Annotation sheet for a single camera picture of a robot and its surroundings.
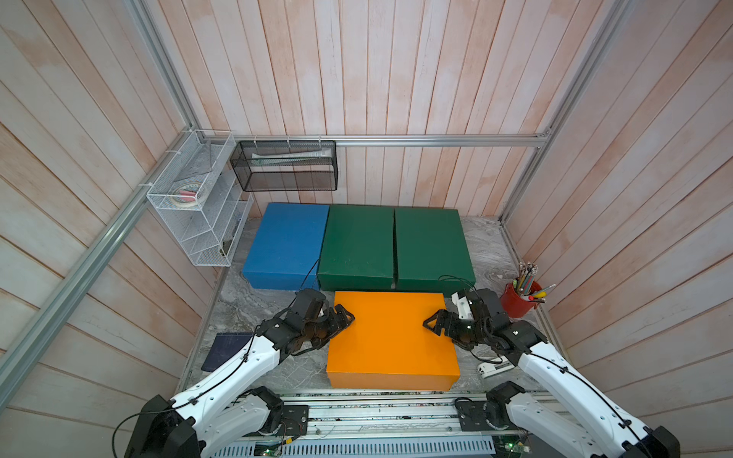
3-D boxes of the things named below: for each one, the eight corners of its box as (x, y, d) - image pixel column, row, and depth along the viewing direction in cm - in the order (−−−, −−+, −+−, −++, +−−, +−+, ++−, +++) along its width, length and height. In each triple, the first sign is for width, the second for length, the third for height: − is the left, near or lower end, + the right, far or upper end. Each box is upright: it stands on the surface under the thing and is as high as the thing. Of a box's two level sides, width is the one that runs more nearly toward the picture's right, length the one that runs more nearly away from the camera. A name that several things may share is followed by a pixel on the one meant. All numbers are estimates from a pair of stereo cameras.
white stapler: (481, 379, 82) (484, 377, 80) (474, 366, 84) (477, 363, 82) (511, 369, 84) (515, 366, 81) (503, 356, 86) (507, 353, 84)
